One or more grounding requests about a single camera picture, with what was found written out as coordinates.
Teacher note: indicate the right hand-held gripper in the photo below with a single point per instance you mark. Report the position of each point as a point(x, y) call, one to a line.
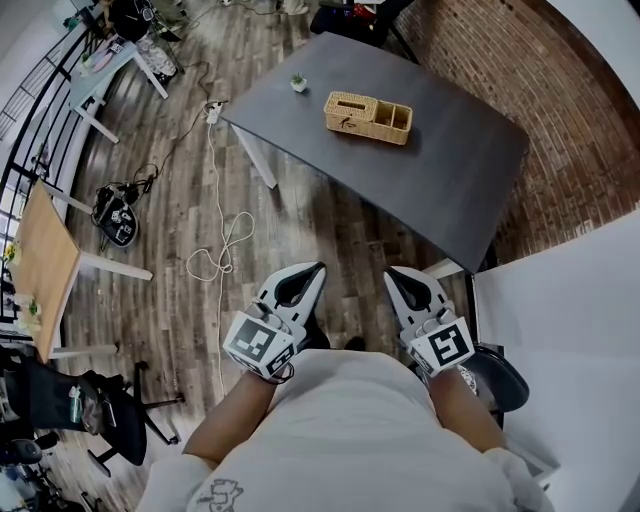
point(440, 345)

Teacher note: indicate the patterned fabric bag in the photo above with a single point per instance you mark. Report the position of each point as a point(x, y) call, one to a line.
point(156, 55)

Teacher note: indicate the person's white shirt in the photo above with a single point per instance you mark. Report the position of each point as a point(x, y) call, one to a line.
point(350, 440)

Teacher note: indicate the person's black shoe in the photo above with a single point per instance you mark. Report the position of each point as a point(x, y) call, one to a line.
point(356, 344)

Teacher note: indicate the black chair with red item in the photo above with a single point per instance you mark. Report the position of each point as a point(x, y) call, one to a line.
point(360, 20)

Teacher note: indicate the woven wicker box lid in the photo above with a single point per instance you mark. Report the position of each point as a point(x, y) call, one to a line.
point(350, 104)

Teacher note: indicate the green bottle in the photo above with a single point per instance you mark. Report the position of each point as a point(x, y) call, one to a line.
point(75, 404)

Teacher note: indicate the dark grey table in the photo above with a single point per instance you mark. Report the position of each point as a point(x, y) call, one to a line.
point(400, 180)

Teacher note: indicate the person's left forearm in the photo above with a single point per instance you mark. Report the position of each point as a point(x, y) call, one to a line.
point(230, 425)

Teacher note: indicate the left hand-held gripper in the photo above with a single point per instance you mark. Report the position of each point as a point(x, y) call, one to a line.
point(257, 342)

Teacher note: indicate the black office chair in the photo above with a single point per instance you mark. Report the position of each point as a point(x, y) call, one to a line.
point(100, 415)

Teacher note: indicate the black and white device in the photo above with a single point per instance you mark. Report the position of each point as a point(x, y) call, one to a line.
point(117, 220)

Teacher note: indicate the white power strip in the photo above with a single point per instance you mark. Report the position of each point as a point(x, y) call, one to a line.
point(212, 114)

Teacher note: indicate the black metal railing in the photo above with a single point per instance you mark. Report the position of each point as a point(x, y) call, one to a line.
point(35, 105)

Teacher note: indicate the woven wicker box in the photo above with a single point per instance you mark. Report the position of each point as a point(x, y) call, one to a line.
point(367, 122)

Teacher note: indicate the white desk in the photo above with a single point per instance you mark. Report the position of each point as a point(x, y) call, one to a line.
point(565, 340)

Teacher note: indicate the person's right forearm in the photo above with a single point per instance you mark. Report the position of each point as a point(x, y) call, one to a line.
point(465, 410)

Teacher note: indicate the small potted green plant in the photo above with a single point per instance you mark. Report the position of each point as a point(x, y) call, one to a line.
point(299, 83)

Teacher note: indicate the pale blue desk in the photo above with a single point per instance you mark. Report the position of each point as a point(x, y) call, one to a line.
point(107, 75)

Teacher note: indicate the light wooden table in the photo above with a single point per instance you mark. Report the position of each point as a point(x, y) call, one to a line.
point(45, 270)

